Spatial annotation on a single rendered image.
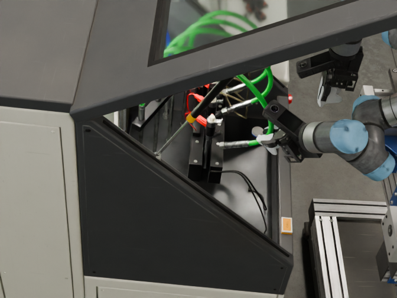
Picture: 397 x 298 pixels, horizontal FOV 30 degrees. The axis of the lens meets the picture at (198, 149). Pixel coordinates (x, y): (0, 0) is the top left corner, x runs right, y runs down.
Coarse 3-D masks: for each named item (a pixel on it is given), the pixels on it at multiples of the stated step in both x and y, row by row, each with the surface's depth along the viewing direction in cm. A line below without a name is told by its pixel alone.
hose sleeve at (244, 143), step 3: (231, 141) 201; (234, 141) 200; (237, 141) 199; (240, 141) 198; (243, 141) 198; (246, 141) 197; (225, 144) 201; (228, 144) 201; (231, 144) 200; (234, 144) 199; (237, 144) 199; (240, 144) 198; (243, 144) 198; (246, 144) 197; (225, 147) 202; (228, 147) 201; (231, 147) 200; (234, 147) 200; (237, 147) 200
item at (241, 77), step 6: (240, 78) 182; (246, 78) 182; (246, 84) 182; (252, 84) 183; (252, 90) 183; (258, 90) 184; (258, 96) 183; (264, 102) 184; (270, 126) 188; (270, 132) 190; (252, 144) 196
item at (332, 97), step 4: (332, 88) 194; (332, 92) 196; (320, 96) 198; (328, 96) 197; (332, 96) 197; (336, 96) 197; (340, 96) 197; (320, 100) 197; (328, 100) 198; (332, 100) 198; (336, 100) 198; (340, 100) 198; (320, 104) 199; (324, 104) 199
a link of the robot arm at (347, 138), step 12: (348, 120) 165; (324, 132) 168; (336, 132) 164; (348, 132) 162; (360, 132) 164; (324, 144) 168; (336, 144) 165; (348, 144) 162; (360, 144) 164; (348, 156) 167
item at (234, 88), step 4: (264, 72) 216; (260, 76) 217; (264, 76) 217; (252, 80) 219; (256, 80) 218; (260, 80) 218; (240, 84) 221; (244, 84) 220; (228, 88) 222; (232, 88) 222; (236, 88) 221; (240, 88) 221; (244, 88) 221; (224, 92) 222; (228, 92) 222; (232, 92) 222
